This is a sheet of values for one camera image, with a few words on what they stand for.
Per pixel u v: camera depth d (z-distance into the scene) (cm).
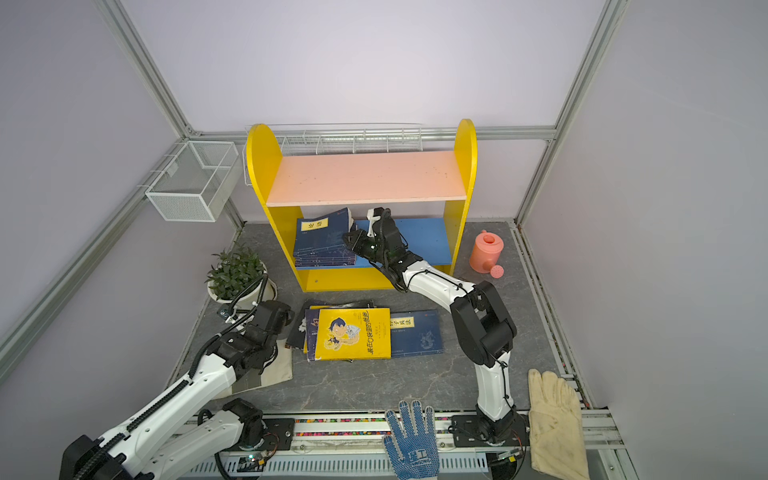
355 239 77
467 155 65
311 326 86
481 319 56
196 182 96
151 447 43
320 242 88
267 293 97
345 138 94
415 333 89
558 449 72
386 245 68
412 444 72
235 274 84
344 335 83
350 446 73
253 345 57
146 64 77
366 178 76
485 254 99
